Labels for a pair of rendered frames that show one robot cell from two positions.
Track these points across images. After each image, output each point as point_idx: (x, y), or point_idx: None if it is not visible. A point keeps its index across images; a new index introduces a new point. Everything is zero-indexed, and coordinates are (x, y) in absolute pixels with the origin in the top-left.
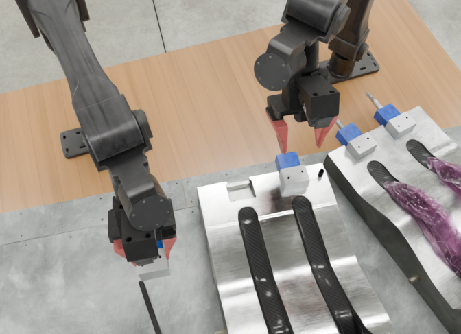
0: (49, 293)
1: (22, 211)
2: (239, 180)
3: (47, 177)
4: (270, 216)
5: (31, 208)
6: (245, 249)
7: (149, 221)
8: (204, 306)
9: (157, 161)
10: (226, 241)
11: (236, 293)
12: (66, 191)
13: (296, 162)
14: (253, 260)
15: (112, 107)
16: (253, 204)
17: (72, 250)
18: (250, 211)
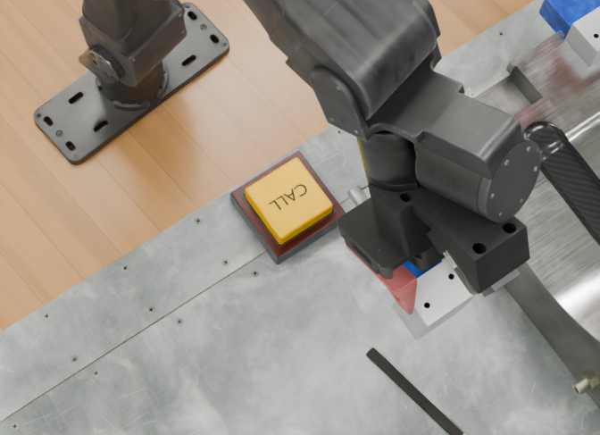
0: None
1: (45, 310)
2: (461, 80)
3: (57, 219)
4: (587, 125)
5: (61, 296)
6: (571, 207)
7: (512, 198)
8: (515, 348)
9: (273, 101)
10: (527, 204)
11: (595, 295)
12: (115, 234)
13: (592, 0)
14: (593, 221)
15: None
16: (545, 114)
17: (198, 347)
18: (544, 130)
